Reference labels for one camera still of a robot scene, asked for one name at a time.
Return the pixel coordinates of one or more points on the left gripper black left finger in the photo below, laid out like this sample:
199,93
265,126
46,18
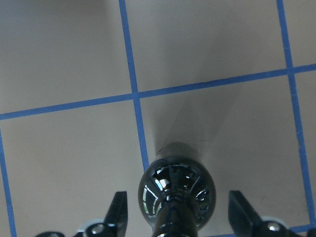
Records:
115,221

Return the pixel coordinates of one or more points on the black wine bottle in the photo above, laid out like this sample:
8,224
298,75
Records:
176,194

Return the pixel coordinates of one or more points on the brown paper table cover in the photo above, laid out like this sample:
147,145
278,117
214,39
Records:
91,90

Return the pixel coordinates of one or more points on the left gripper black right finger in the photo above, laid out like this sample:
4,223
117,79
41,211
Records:
246,222

